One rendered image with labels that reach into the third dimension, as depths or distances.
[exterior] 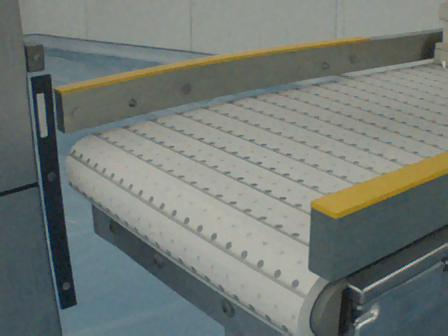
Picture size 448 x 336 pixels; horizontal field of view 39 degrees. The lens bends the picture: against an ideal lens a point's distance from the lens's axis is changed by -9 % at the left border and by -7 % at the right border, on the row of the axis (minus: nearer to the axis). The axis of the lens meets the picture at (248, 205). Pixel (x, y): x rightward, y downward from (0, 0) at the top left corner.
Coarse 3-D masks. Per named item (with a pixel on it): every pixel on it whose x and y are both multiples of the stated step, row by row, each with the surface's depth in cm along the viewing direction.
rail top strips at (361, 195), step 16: (272, 48) 60; (288, 48) 60; (304, 48) 61; (176, 64) 54; (192, 64) 54; (208, 64) 55; (96, 80) 49; (112, 80) 49; (432, 160) 33; (384, 176) 31; (400, 176) 31; (416, 176) 31; (432, 176) 32; (336, 192) 30; (352, 192) 30; (368, 192) 30; (384, 192) 30; (400, 192) 30; (320, 208) 28; (336, 208) 28; (352, 208) 28
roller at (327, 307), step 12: (348, 276) 33; (324, 288) 32; (336, 288) 31; (324, 300) 31; (336, 300) 32; (348, 300) 32; (312, 312) 32; (324, 312) 31; (336, 312) 32; (348, 312) 33; (312, 324) 32; (324, 324) 32; (336, 324) 32; (348, 324) 33
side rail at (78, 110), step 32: (416, 32) 72; (224, 64) 56; (256, 64) 58; (288, 64) 60; (320, 64) 63; (352, 64) 66; (384, 64) 69; (64, 96) 47; (96, 96) 49; (128, 96) 51; (160, 96) 53; (192, 96) 55; (64, 128) 48
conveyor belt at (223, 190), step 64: (128, 128) 50; (192, 128) 50; (256, 128) 50; (320, 128) 50; (384, 128) 51; (128, 192) 42; (192, 192) 39; (256, 192) 39; (320, 192) 39; (192, 256) 37; (256, 256) 34
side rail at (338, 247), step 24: (408, 192) 31; (432, 192) 32; (312, 216) 29; (360, 216) 29; (384, 216) 30; (408, 216) 31; (432, 216) 33; (312, 240) 29; (336, 240) 28; (360, 240) 29; (384, 240) 31; (408, 240) 32; (312, 264) 30; (336, 264) 29; (360, 264) 30
